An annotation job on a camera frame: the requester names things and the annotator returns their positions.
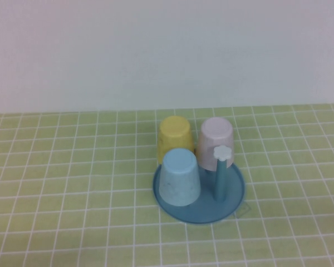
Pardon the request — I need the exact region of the light blue plastic cup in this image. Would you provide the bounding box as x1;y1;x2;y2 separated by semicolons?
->
158;148;200;208

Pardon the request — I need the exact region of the yellow plastic cup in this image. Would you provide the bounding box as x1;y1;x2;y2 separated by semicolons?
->
156;116;195;165

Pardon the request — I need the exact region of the pale pink plastic cup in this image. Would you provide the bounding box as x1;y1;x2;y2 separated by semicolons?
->
196;116;236;171

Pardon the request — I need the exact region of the blue cup stand with pegs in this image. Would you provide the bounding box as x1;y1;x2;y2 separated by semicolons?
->
151;145;246;225

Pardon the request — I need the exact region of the transparent rectangular tape piece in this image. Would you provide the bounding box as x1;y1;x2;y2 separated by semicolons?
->
233;204;253;219

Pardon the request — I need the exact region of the green grid pattern table mat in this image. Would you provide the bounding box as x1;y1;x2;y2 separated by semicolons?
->
0;102;334;267

